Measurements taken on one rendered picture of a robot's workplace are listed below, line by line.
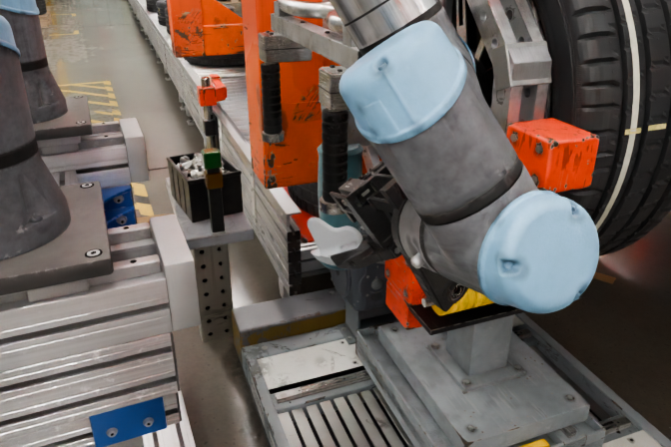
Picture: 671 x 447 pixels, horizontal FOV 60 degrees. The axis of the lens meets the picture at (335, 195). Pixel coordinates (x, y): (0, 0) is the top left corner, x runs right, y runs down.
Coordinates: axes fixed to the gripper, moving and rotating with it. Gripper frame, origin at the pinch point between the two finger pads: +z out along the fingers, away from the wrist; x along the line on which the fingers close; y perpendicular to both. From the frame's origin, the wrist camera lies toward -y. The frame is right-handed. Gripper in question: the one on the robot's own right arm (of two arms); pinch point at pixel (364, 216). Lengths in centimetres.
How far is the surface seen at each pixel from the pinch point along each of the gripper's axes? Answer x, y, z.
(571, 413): -17, -72, 31
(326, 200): -0.2, 0.5, 14.9
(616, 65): -37.6, -5.5, -2.7
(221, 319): 30, -33, 109
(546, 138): -23.0, -6.1, -3.9
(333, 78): -9.1, 14.1, 7.9
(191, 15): -47, 59, 260
